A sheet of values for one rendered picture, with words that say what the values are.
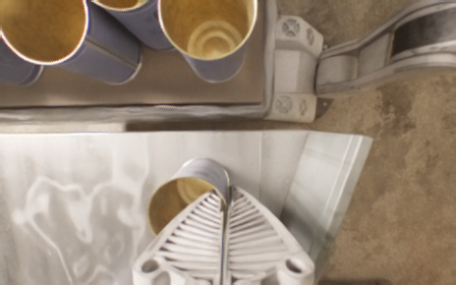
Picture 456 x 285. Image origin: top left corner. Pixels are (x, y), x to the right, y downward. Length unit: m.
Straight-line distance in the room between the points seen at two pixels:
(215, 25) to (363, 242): 1.90
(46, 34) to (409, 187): 2.04
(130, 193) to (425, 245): 2.26
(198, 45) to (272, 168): 0.17
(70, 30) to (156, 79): 0.09
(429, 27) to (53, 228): 0.99
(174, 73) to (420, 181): 1.98
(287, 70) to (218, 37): 0.88
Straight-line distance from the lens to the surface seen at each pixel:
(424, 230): 2.23
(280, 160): 0.23
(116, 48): 0.20
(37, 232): 0.37
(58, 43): 0.25
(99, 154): 0.27
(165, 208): 0.20
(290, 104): 0.99
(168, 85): 0.22
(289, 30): 1.09
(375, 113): 1.70
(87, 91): 0.27
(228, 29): 0.23
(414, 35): 0.84
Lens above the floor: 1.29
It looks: 84 degrees down
